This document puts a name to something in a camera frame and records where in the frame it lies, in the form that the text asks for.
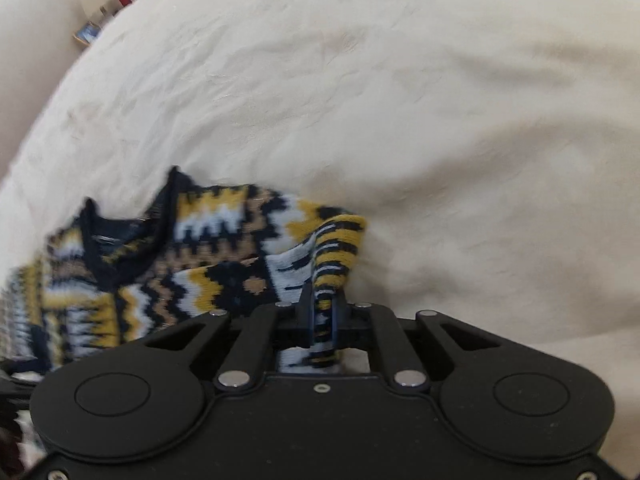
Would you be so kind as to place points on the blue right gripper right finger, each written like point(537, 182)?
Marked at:
point(340, 312)

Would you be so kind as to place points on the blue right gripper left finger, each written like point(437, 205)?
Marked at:
point(305, 314)

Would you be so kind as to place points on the patterned knit sweater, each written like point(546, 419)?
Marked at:
point(98, 283)

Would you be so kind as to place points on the cream bedspread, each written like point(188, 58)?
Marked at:
point(492, 146)

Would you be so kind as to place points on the framed picture on shelf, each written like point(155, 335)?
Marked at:
point(87, 34)

